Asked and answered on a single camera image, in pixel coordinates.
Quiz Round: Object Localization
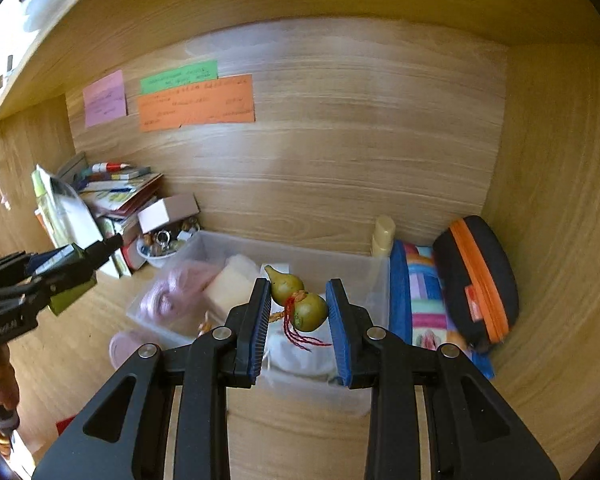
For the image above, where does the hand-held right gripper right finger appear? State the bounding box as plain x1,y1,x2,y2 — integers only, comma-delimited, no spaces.
325,278,563,480

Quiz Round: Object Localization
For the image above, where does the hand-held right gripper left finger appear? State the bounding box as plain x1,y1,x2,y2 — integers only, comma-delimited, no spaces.
30,277,273,480

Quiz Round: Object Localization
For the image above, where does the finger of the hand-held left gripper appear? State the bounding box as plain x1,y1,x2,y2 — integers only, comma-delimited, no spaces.
27,234,126,286

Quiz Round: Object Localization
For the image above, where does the white drawstring pouch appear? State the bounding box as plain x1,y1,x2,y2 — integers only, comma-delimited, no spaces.
267,330,346,386

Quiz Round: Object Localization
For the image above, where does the green gourd charm red tassel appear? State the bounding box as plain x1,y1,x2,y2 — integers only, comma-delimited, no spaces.
264,264,333,356

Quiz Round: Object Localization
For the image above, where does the clear plastic storage box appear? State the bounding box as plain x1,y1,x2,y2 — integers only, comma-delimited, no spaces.
126,230,392,416

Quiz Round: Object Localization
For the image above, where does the pink rope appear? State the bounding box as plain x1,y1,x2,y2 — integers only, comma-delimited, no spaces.
139,265,221,328

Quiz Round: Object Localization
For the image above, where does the wooden desktop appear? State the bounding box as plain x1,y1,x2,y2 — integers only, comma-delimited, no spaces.
5,260,581,480

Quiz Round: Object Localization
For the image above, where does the person's left hand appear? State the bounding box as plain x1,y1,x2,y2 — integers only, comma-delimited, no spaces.
0,342,21,441

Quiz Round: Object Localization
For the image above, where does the white paper sheet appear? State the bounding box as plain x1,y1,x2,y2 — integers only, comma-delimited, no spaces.
50,175,106,261

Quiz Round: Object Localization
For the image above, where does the cream sponge block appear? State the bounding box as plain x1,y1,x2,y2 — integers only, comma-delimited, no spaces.
205,255,258,321

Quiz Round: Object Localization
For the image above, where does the yellow-green bottle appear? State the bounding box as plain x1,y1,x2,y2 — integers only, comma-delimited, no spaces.
31,165,63,251

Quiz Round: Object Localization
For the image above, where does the white bowl of beads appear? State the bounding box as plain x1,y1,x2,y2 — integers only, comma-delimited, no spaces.
136,217,203,271

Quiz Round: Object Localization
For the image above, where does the stack of books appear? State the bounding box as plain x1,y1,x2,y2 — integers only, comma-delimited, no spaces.
55,152,166,281

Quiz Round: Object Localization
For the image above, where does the pink and white box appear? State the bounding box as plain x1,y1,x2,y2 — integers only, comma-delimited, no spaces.
137,192,201,235

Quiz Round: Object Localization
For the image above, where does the colourful striped book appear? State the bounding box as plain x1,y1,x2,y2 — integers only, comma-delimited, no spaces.
389,240,496,381

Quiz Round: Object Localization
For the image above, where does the pink round pad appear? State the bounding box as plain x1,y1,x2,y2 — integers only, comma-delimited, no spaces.
109,330,153,373

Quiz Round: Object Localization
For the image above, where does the cream bottle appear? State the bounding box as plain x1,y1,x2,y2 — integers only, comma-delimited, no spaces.
371,215,397,258

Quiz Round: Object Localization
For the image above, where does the black case orange zipper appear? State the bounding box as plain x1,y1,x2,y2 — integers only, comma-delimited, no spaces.
432,216,521,351

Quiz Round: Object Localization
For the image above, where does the pink sticky note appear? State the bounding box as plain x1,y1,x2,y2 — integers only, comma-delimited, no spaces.
83,70,128,128

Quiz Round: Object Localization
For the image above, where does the orange sticky note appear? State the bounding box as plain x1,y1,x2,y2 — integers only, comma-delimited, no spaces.
137,74,256,133

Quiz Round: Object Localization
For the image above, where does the green sticky note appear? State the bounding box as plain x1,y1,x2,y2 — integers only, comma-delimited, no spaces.
140,60,219,95

